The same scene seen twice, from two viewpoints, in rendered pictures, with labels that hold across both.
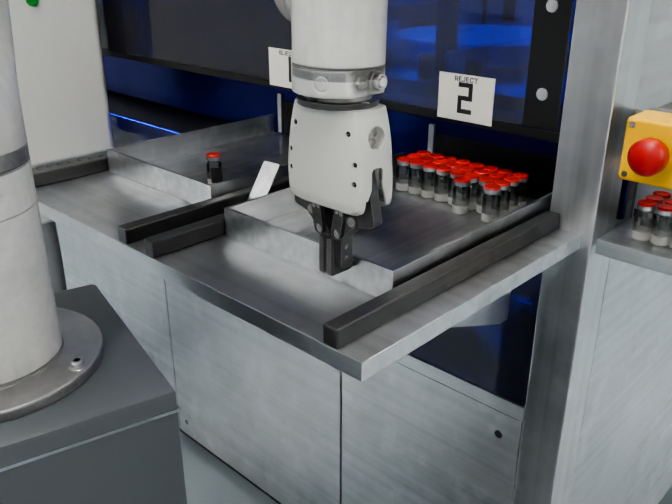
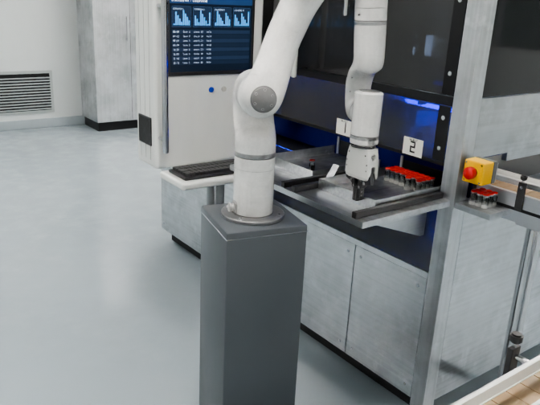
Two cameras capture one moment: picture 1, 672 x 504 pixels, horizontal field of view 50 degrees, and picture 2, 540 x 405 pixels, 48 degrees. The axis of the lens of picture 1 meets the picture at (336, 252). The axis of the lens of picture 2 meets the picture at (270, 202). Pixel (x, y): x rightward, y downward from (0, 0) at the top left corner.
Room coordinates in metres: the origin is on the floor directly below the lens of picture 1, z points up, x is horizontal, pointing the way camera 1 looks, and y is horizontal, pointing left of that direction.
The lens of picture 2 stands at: (-1.15, -0.01, 1.49)
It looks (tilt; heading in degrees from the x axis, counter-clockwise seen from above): 19 degrees down; 9
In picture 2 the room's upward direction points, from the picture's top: 3 degrees clockwise
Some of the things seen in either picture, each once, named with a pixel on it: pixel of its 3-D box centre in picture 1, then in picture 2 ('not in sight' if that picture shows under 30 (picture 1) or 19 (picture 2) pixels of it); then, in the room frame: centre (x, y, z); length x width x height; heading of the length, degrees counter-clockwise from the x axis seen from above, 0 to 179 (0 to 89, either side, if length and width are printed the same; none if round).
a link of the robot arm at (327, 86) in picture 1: (340, 80); (364, 140); (0.66, 0.00, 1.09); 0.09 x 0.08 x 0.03; 46
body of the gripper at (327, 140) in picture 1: (337, 147); (362, 159); (0.66, 0.00, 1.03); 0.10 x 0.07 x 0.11; 46
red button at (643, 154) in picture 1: (649, 156); (470, 173); (0.75, -0.34, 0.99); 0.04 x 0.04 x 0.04; 46
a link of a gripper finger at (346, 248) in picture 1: (348, 244); (362, 190); (0.64, -0.01, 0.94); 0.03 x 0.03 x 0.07; 46
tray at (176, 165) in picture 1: (247, 154); (324, 161); (1.10, 0.14, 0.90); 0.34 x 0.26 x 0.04; 136
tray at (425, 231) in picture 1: (398, 211); (382, 186); (0.84, -0.08, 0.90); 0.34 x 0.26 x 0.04; 137
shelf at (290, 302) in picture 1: (288, 206); (340, 182); (0.93, 0.07, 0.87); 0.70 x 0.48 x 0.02; 46
